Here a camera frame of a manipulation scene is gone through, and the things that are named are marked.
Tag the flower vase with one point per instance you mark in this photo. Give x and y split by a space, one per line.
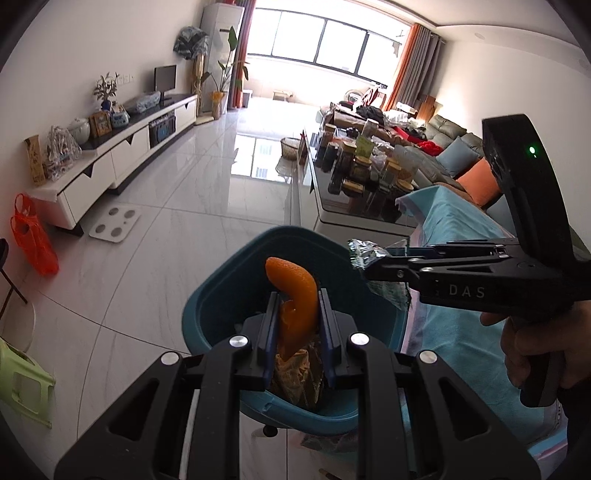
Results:
106 90

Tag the green plastic stool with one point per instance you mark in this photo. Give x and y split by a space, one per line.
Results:
23 383

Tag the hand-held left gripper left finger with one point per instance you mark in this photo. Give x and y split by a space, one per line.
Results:
272 337

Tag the glass coffee table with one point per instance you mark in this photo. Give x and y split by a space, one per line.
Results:
332 207

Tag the orange grey curtain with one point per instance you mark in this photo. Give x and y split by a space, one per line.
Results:
242 50
411 69

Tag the large window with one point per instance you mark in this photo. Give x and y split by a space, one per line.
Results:
323 41

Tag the silver foil wrapper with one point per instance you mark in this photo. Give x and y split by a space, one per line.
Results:
364 251

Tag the covered standing fan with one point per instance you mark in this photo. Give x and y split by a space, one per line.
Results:
190 41

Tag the white standing air conditioner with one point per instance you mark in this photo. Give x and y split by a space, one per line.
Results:
217 41

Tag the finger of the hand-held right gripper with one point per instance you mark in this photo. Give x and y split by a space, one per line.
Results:
461 248
397 270

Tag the blue printed tablecloth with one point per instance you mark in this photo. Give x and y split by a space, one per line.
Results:
461 360

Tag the white bathroom scale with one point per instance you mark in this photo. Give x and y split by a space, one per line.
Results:
115 224

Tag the blue white porcelain jar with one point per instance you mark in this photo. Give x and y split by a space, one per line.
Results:
119 117

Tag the black monitor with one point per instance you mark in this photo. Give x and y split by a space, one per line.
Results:
165 81

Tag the blue pillow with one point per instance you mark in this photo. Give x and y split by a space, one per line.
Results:
457 157

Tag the red cloth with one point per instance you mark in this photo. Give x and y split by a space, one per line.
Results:
430 148

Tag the person's right hand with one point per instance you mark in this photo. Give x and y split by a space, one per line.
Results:
572 341

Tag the black chair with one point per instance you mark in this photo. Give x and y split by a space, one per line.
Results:
7 277

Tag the brown printed box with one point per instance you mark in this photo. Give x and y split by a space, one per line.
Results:
35 161

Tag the orange pillow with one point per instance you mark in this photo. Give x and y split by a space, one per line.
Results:
480 182

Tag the green sofa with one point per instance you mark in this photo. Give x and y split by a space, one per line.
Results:
455 131

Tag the white TV cabinet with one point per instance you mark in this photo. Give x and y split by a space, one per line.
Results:
124 152

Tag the teal trash bin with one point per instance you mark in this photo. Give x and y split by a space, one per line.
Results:
226 286

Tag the golden snack bag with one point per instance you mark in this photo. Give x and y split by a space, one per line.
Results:
295 385

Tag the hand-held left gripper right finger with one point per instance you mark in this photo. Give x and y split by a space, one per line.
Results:
325 337

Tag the white ceramic jar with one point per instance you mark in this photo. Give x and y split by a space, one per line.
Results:
79 131

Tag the small grey bin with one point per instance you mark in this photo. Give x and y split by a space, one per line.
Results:
247 99

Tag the pile of clothes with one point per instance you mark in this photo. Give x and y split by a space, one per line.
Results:
369 110

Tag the picture frame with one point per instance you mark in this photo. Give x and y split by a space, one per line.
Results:
100 123

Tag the orange plastic bag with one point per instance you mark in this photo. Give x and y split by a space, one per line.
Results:
37 240

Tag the orange peel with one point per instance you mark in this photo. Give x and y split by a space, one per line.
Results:
300 286

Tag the wicker basket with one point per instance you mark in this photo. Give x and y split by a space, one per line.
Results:
291 148

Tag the tall potted plant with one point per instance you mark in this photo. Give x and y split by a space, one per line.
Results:
226 69

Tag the clear plastic gift bag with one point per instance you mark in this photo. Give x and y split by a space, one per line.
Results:
62 152

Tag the cardboard box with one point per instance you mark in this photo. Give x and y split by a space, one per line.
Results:
282 95

